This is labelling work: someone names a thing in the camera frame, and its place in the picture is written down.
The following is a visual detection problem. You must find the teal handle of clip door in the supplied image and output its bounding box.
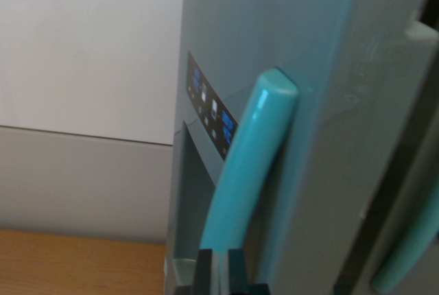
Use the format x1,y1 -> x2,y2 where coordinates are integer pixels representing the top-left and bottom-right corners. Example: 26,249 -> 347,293
370,217 -> 439,294

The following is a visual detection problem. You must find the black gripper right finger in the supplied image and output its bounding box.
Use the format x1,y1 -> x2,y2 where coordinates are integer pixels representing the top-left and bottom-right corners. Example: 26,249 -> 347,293
221,248 -> 270,295

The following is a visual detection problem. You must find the grey fridge door with display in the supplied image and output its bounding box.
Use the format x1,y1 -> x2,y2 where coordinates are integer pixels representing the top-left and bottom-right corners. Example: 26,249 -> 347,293
163,0 -> 439,295

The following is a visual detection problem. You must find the grey fridge door with clip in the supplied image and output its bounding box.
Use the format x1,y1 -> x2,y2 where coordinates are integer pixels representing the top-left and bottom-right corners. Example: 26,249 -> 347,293
334,113 -> 439,295

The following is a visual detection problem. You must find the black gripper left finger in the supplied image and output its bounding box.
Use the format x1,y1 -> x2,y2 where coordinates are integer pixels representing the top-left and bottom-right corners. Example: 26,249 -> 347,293
175,249 -> 220,295

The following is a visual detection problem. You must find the teal handle of display door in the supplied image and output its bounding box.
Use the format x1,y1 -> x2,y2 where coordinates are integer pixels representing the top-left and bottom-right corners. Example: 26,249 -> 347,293
200,67 -> 299,275

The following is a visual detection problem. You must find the black temperature display panel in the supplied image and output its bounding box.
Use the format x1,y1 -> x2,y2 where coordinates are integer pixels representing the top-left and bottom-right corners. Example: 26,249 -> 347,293
186,50 -> 239,161

